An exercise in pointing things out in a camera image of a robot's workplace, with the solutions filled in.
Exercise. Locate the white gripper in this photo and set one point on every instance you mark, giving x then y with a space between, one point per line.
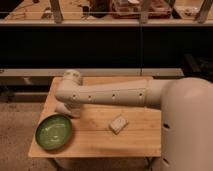
68 109

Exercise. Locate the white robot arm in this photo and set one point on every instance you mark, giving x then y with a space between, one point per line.
185 105

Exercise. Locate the green ceramic bowl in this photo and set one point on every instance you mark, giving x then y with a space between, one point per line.
54 132

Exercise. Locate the small white packet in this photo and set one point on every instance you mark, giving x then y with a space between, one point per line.
118 124

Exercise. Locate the wooden workbench in background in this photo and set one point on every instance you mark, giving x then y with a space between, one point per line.
106 13

